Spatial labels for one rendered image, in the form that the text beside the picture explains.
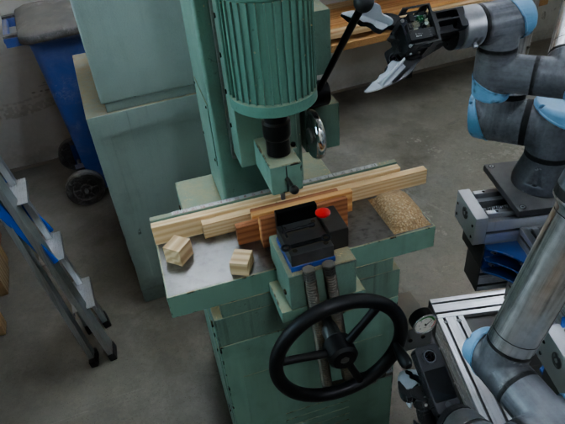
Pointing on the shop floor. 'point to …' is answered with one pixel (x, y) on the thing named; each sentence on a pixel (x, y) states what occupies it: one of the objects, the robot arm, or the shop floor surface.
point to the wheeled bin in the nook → (60, 87)
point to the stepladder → (81, 287)
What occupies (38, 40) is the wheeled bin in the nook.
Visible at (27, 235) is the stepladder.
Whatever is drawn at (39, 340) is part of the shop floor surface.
